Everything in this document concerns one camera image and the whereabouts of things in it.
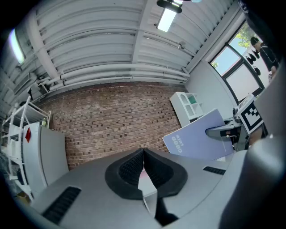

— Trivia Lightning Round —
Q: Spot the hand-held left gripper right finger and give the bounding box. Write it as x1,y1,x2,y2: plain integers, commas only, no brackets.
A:
143,147,233,226

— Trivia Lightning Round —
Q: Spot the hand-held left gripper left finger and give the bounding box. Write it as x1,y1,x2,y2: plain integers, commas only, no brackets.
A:
31,147,162,228

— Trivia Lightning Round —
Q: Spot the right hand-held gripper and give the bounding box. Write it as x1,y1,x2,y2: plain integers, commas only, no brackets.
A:
205,93,265,152

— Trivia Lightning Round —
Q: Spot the lavender paper folder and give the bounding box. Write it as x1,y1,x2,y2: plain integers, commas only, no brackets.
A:
162,108,235,161

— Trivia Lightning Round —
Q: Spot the pink mesh tray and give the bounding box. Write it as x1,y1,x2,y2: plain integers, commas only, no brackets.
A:
139,169,150,183

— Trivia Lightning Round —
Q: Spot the person's right forearm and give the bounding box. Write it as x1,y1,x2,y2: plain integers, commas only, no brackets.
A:
248,125,269,146

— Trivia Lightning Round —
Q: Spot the white metal shelf rack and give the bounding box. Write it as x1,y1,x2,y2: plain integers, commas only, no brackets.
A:
1,96,52,202

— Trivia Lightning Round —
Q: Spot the white cubby shelf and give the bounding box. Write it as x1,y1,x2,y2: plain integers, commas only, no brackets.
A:
169,91,204,128

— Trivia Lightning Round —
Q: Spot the white cabinet with red sticker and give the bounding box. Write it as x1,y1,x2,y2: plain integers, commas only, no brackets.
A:
22,122,70,193

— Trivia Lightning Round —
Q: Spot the black framed window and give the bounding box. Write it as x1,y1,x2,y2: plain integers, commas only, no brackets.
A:
209,20,280,104

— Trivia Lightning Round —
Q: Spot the white ceiling pipe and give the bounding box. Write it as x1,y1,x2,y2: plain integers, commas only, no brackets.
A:
59,64,191,78
48,76,186,92
62,71,189,85

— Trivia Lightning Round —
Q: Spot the ceiling light panel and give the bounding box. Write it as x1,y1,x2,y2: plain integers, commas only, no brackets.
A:
156,8,177,33
8,29,25,64

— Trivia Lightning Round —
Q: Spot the black ceiling fixture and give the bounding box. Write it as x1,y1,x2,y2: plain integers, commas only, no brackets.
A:
156,0,183,13

